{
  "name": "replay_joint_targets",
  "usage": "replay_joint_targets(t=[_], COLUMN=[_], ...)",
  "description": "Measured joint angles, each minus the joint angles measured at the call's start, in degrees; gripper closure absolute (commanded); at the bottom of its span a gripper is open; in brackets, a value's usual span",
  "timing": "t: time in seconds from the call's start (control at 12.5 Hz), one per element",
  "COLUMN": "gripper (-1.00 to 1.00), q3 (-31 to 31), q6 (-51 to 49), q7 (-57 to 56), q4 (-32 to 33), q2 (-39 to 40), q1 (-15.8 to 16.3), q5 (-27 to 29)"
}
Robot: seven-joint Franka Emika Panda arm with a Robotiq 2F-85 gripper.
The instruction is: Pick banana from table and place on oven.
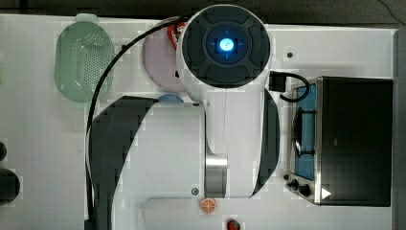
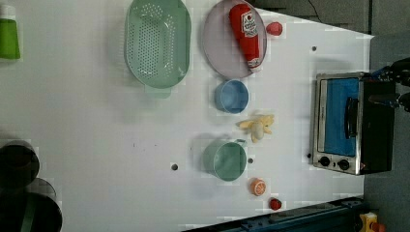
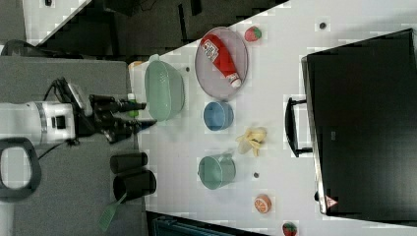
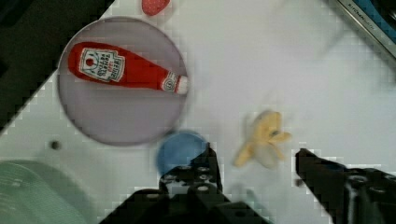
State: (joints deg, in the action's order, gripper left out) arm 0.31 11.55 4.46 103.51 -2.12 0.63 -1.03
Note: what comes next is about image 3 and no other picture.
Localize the black ring handle stand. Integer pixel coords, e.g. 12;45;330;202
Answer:
0;138;41;203

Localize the red plush ketchup bottle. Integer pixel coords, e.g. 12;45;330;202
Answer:
200;33;242;89

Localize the black cylinder cup upper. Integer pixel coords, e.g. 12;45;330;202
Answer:
110;152;149;174

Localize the blue bowl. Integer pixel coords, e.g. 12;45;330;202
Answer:
204;101;234;131

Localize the green colander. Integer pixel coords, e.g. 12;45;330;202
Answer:
145;54;185;122

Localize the black cylinder cup lower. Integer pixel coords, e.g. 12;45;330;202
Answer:
113;170;156;203

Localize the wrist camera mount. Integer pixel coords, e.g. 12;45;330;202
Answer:
67;84;92;116

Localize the black cylinder cup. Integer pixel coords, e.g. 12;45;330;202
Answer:
113;170;156;203
110;152;149;174

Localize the green spatula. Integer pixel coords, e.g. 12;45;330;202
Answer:
98;194;127;232

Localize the plush strawberry bottom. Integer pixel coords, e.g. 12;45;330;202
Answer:
282;222;298;236

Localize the green cup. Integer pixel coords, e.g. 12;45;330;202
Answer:
198;153;236;190

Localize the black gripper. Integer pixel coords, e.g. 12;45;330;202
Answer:
76;94;157;144

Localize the green small bottle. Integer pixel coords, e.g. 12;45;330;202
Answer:
127;93;139;118

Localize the black oven door handle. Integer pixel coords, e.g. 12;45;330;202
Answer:
284;97;313;157

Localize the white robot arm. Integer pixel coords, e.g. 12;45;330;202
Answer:
1;94;156;146

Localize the grey round plate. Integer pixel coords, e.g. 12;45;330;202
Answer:
195;27;248;100

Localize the yellow plush peeled banana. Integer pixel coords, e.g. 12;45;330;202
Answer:
236;127;267;157

